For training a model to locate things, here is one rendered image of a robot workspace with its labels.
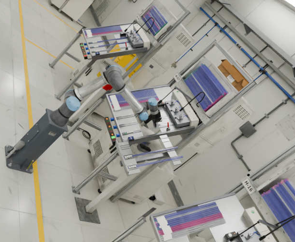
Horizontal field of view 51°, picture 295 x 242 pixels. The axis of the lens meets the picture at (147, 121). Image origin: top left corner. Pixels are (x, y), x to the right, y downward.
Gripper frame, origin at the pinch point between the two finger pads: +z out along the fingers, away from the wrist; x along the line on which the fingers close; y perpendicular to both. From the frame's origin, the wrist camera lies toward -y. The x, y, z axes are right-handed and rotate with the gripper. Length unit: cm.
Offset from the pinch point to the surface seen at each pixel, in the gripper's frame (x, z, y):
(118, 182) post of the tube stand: -34, 16, -48
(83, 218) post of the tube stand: -44, 36, -89
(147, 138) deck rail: -10.0, -0.4, -11.2
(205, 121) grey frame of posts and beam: -13.5, -0.4, 45.5
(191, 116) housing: -2.2, 0.3, 36.4
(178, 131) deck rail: -10.1, 5.0, 19.9
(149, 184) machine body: -10, 76, -19
